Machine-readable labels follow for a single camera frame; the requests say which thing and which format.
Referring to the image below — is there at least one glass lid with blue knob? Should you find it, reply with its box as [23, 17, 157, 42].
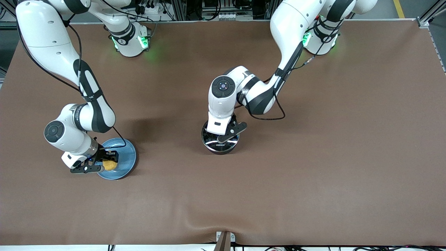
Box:
[202, 120, 240, 149]

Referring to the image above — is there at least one blue plate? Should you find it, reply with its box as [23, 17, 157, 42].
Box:
[96, 138, 137, 180]

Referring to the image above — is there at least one brown table mat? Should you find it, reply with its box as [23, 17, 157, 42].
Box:
[0, 19, 446, 246]

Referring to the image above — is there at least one white power strip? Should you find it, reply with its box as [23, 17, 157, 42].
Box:
[134, 4, 164, 15]

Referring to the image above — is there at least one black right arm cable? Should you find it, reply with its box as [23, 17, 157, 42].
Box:
[16, 19, 128, 147]

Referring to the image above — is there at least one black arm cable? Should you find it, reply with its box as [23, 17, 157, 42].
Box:
[240, 21, 340, 121]
[16, 19, 128, 147]

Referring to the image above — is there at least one black pot with blue handle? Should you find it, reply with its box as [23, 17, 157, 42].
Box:
[201, 119, 240, 155]

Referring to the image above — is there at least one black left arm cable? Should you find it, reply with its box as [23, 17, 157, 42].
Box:
[240, 21, 340, 121]

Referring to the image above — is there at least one metal table clamp bracket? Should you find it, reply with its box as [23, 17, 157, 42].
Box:
[215, 231, 236, 251]

